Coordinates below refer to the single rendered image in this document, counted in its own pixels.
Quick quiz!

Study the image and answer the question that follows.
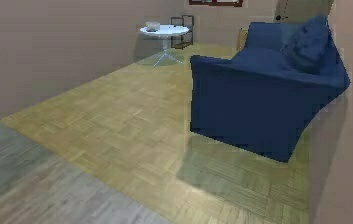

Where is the blue sofa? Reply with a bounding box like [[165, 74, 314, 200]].
[[189, 15, 351, 164]]

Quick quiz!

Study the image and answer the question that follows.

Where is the white round table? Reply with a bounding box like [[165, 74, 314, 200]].
[[139, 24, 190, 68]]

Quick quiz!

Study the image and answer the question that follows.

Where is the tan wooden chair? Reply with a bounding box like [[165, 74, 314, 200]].
[[236, 27, 250, 52]]

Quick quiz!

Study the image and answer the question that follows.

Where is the dark red framed window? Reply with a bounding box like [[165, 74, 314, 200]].
[[188, 0, 244, 8]]

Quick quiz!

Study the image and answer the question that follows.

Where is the blue sofa cushion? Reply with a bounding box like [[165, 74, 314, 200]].
[[281, 15, 332, 73]]

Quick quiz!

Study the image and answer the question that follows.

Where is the beige room door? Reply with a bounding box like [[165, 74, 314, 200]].
[[274, 0, 334, 24]]

